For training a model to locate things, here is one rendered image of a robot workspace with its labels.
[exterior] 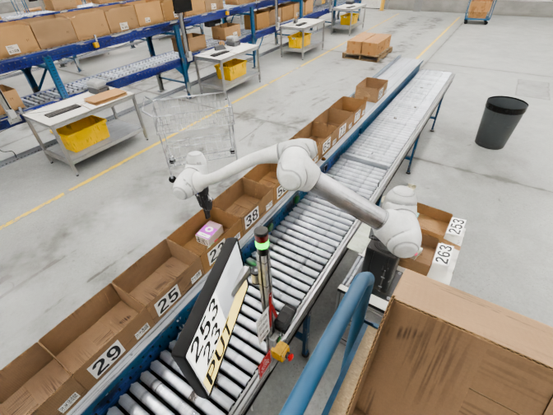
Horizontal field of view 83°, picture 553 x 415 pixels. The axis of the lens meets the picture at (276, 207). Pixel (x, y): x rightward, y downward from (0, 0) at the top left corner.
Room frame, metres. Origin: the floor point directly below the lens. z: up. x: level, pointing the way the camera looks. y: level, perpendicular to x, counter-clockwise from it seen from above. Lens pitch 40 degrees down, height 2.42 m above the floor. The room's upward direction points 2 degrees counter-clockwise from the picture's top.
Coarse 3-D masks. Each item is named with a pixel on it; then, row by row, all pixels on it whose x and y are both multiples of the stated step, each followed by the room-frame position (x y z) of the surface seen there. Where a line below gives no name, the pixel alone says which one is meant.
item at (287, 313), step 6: (288, 306) 0.86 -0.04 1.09; (294, 306) 0.85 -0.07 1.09; (282, 312) 0.82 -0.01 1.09; (288, 312) 0.82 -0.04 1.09; (294, 312) 0.83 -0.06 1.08; (276, 318) 0.80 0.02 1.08; (282, 318) 0.80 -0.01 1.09; (288, 318) 0.79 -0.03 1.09; (276, 324) 0.78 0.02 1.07; (282, 324) 0.77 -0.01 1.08; (288, 324) 0.78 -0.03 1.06; (282, 330) 0.79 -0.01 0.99
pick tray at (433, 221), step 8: (424, 208) 1.85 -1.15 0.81; (432, 208) 1.81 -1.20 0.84; (424, 216) 1.82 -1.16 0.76; (432, 216) 1.80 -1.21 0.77; (440, 216) 1.77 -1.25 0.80; (448, 216) 1.74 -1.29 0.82; (424, 224) 1.73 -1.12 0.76; (432, 224) 1.72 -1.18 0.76; (440, 224) 1.72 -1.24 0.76; (448, 224) 1.64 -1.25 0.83; (424, 232) 1.58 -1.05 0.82; (432, 232) 1.55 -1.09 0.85; (440, 232) 1.63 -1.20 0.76; (440, 240) 1.51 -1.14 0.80
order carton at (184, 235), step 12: (204, 216) 1.67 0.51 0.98; (216, 216) 1.68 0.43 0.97; (228, 216) 1.62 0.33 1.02; (180, 228) 1.50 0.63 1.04; (192, 228) 1.57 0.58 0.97; (228, 228) 1.63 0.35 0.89; (240, 228) 1.54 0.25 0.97; (180, 240) 1.47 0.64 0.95; (192, 240) 1.53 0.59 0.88; (216, 240) 1.36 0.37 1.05; (204, 252) 1.27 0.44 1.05; (204, 264) 1.25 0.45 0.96
